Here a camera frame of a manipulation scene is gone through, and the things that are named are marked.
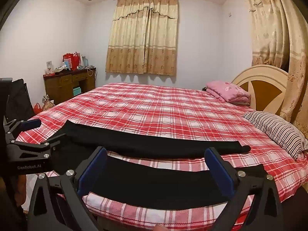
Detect black chair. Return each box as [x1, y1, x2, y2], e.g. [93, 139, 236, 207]
[0, 78, 35, 121]

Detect cream wooden headboard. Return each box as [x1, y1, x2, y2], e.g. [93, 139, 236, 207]
[231, 64, 291, 118]

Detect long beige patterned curtain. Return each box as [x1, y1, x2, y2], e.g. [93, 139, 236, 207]
[242, 0, 308, 140]

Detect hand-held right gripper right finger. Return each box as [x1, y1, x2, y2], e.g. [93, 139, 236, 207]
[204, 147, 284, 231]

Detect bed with red plaid sheet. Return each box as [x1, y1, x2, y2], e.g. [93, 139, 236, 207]
[14, 82, 308, 231]

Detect beige patterned window curtain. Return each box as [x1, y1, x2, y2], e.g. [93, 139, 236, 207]
[105, 0, 179, 76]

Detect red gift bag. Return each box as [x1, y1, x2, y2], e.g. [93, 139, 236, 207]
[63, 52, 80, 71]

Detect striped pillow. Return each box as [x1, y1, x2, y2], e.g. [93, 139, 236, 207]
[243, 111, 308, 160]

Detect black pants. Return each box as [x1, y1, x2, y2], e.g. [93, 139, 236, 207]
[49, 120, 265, 210]

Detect pink folded blanket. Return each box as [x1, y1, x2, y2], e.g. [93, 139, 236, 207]
[206, 80, 251, 106]

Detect brown wooden desk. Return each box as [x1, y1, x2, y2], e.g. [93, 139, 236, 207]
[43, 67, 97, 104]

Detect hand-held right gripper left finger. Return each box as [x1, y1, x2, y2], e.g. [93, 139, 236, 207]
[28, 146, 107, 231]

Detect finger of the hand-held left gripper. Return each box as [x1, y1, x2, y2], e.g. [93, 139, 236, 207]
[3, 118, 42, 147]
[7, 135, 69, 160]

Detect patterned bag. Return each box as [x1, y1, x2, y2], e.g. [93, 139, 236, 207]
[43, 95, 55, 112]

